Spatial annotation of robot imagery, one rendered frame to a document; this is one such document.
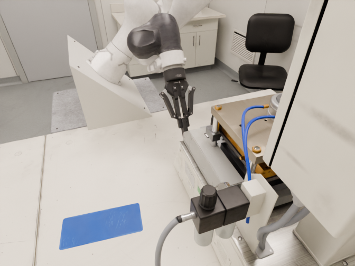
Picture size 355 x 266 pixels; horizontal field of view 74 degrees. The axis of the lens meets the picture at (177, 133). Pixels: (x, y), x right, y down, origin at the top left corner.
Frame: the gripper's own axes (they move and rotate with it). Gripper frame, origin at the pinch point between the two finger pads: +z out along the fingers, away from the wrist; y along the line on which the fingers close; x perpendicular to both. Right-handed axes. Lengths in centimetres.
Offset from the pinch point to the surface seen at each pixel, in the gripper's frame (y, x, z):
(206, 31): 121, 203, -102
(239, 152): 1.5, -31.3, 6.1
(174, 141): 0.6, 18.0, 5.8
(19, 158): -60, 28, 0
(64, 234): -42.9, -4.6, 22.6
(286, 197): 8.4, -35.8, 17.4
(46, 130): -80, 179, -14
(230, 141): 1.5, -27.7, 3.8
